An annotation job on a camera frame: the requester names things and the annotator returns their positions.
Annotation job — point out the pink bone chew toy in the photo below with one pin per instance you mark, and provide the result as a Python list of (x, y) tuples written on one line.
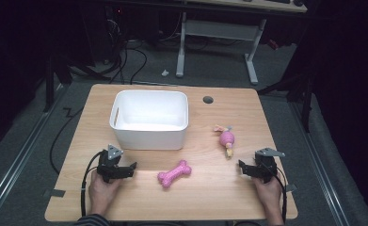
[(174, 174)]

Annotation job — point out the grey table grommet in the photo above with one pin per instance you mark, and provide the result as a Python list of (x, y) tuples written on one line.
[(208, 100)]

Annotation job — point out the dark computer tower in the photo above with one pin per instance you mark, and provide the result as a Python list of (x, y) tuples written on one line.
[(114, 31)]

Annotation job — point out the dark metal stand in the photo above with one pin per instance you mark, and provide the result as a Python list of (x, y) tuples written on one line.
[(50, 84), (304, 97)]

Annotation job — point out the person's right hand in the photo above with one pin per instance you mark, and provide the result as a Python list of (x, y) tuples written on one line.
[(269, 196)]

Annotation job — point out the white plastic bin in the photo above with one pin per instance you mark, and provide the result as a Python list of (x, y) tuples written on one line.
[(150, 121)]

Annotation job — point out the black keyboard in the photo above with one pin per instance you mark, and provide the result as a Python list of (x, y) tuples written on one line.
[(277, 1)]

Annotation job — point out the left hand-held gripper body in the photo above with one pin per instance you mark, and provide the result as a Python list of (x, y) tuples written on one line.
[(109, 168)]

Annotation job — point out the black computer mouse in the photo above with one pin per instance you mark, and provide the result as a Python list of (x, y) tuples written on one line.
[(298, 3)]

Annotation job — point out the white paper scrap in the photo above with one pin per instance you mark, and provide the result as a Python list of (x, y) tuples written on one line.
[(165, 73)]

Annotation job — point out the small red object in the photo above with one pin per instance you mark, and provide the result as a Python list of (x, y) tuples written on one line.
[(273, 44)]

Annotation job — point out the person's left hand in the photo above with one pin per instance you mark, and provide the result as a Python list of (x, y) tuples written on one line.
[(101, 193)]

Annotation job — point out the grey tape piece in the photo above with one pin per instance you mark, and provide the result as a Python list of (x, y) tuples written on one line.
[(54, 193), (291, 187)]

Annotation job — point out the metal floor rail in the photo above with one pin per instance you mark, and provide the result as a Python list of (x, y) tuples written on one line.
[(319, 163), (18, 157)]

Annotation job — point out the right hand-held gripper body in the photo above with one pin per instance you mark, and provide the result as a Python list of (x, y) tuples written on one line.
[(264, 168)]

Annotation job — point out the white-legged wooden desk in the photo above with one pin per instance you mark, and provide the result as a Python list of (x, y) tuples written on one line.
[(219, 29)]

